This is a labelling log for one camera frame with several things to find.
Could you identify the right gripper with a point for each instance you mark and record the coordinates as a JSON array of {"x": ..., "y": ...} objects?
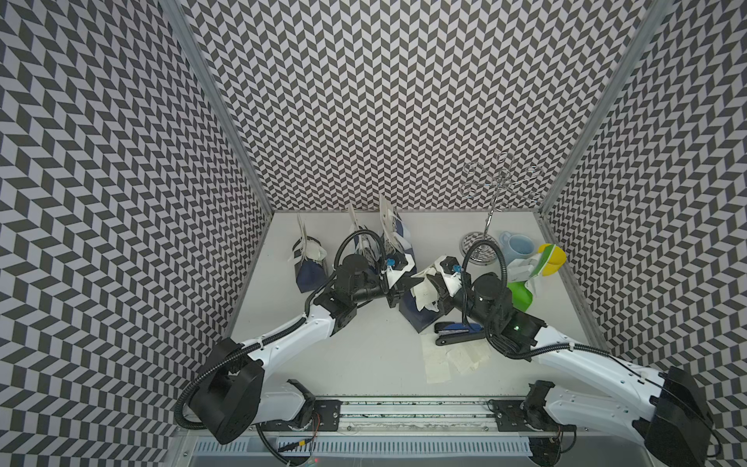
[{"x": 443, "y": 291}]

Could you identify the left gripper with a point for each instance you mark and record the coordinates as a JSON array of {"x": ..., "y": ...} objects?
[{"x": 397, "y": 288}]

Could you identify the navy tote bag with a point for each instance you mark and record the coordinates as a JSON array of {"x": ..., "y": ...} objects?
[{"x": 407, "y": 308}]

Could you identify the blue black stapler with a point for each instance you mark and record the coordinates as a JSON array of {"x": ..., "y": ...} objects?
[{"x": 457, "y": 332}]

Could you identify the royal blue tote bag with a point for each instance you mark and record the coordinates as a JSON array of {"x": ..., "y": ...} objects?
[{"x": 396, "y": 236}]

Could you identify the navy bag with white handles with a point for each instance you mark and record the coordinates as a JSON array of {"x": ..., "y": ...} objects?
[{"x": 309, "y": 260}]

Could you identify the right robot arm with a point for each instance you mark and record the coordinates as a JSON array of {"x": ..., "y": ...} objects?
[{"x": 665, "y": 412}]

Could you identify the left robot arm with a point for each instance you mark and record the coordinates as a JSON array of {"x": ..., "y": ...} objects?
[{"x": 232, "y": 390}]

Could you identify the light blue ceramic mug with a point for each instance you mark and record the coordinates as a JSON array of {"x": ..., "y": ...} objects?
[{"x": 516, "y": 246}]

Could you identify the chrome mug tree stand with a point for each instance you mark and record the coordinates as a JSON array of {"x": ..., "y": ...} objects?
[{"x": 500, "y": 185}]

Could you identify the yellow plastic goblet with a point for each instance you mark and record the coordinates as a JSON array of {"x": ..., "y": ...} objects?
[{"x": 553, "y": 257}]

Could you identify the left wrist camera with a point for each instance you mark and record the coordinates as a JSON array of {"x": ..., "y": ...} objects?
[{"x": 394, "y": 265}]

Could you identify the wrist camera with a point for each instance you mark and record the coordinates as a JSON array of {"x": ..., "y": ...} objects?
[
  {"x": 394, "y": 265},
  {"x": 450, "y": 267}
]

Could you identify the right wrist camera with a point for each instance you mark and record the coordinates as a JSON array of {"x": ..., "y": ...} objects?
[{"x": 450, "y": 267}]

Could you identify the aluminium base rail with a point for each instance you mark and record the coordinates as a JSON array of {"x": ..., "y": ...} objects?
[{"x": 411, "y": 427}]

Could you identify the aluminium corner post right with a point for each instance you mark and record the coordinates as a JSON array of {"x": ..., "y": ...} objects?
[{"x": 653, "y": 19}]

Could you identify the aluminium corner post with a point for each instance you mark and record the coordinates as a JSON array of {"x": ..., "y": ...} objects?
[
  {"x": 653, "y": 19},
  {"x": 184, "y": 35}
]

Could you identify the aluminium corner post left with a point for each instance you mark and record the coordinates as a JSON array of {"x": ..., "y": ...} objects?
[{"x": 184, "y": 35}]

